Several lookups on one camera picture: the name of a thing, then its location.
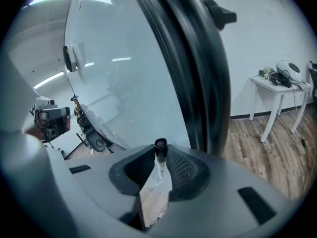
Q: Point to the dark gray round device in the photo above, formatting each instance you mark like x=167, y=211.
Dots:
x=97, y=144

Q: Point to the white round device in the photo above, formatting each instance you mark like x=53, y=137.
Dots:
x=282, y=67

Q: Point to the white whiteboard black frame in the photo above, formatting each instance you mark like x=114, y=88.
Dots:
x=111, y=58

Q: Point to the ceiling light strip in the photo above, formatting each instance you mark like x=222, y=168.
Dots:
x=49, y=79

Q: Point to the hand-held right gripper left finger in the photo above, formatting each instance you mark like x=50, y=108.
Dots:
x=99, y=177

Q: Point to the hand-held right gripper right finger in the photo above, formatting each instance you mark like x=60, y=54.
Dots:
x=218, y=182

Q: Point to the black white whiteboard eraser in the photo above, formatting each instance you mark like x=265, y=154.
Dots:
x=68, y=58

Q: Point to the white table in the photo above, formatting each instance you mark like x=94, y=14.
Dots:
x=272, y=85

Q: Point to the black office chair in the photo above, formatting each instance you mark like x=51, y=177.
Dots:
x=314, y=83

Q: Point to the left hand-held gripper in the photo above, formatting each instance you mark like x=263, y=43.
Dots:
x=53, y=123

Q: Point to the clear tube with black cap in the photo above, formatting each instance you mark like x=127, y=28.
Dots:
x=161, y=152

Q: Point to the small green object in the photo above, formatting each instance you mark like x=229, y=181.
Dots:
x=268, y=71

